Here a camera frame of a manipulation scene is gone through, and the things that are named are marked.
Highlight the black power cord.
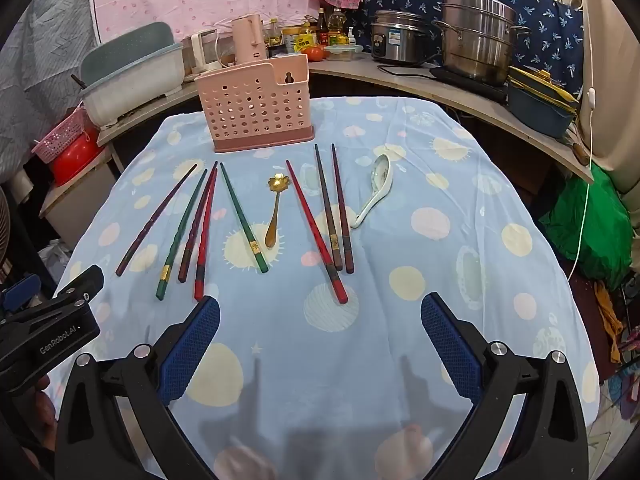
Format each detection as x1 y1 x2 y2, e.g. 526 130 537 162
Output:
377 64 441 83

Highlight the pink perforated utensil holder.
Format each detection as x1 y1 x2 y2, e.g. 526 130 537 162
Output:
194 54 316 154

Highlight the gold flower spoon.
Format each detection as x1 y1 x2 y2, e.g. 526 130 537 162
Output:
263 174 291 250

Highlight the beige curtain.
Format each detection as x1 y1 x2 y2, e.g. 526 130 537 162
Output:
580 0 640 196

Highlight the dark brown chopstick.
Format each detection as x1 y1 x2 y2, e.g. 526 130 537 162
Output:
178 161 218 283

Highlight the pink electric kettle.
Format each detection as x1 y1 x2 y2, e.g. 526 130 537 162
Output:
230 14 266 66

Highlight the white cable with switch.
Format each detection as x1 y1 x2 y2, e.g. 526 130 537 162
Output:
565 85 599 281

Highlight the brown chopstick gold band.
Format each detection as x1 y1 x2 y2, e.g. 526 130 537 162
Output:
314 144 344 272

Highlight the cooking oil bottle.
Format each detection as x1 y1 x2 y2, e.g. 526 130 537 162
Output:
327 7 350 43

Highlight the person's left hand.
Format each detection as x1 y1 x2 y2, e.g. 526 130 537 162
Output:
20 375 59 461

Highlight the grey patterned cloth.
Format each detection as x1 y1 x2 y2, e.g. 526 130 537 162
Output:
0 0 101 171

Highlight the stainless steel steamer pot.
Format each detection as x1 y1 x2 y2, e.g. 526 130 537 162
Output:
432 0 531 87

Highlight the green chopstick gold band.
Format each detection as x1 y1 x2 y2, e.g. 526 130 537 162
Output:
155 169 208 301
220 162 269 274

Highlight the electric fan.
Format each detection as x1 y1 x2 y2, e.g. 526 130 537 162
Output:
0 192 18 281

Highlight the light blue patterned tablecloth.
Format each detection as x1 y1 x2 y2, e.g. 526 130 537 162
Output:
47 95 601 480

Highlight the red chopstick black band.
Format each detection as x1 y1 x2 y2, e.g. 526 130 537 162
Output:
193 168 218 301
286 160 349 305

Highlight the yellow cloth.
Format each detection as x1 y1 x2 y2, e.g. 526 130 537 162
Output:
595 280 626 361

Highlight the pink plastic basket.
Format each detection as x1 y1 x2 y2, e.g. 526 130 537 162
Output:
31 107 88 164

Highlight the dark red chopstick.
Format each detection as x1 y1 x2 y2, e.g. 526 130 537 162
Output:
331 143 355 275

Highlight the black induction cooker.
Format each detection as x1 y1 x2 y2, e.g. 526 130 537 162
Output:
430 65 511 106

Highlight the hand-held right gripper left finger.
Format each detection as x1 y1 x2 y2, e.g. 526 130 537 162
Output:
54 296 236 480

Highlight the wooden handle knife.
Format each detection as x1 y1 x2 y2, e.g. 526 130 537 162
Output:
567 130 592 167

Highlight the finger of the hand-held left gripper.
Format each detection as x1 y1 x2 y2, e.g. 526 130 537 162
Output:
0 274 43 314
50 264 105 311

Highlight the white storage box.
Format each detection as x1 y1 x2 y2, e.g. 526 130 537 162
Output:
39 160 118 246

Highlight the red plastic basin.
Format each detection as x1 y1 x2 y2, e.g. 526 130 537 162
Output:
51 132 101 187

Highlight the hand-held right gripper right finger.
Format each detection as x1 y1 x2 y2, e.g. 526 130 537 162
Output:
420 292 591 480

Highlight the white dish basin teal lid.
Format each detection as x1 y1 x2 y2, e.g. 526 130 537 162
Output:
80 21 187 128

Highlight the white ceramic soup spoon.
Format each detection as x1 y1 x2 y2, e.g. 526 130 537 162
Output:
350 154 394 230

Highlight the dark purple chopstick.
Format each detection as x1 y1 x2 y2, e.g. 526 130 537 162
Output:
115 164 198 277

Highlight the white kitchen appliance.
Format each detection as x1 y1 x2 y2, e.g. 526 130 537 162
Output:
190 30 233 73

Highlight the blue casserole yellow lid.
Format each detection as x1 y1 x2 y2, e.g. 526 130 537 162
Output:
506 65 581 138

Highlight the dark blue printed cloth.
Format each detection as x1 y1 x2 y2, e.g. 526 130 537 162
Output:
361 0 586 93

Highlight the wooden shelf board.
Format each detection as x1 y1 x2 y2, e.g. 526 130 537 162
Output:
97 55 596 183

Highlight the clear food container green lid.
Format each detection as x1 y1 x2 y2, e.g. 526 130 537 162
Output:
324 44 365 62

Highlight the steel rice cooker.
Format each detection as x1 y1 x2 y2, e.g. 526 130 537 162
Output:
370 9 428 67

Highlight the green plastic bag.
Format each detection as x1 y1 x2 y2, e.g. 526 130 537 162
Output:
540 165 633 291

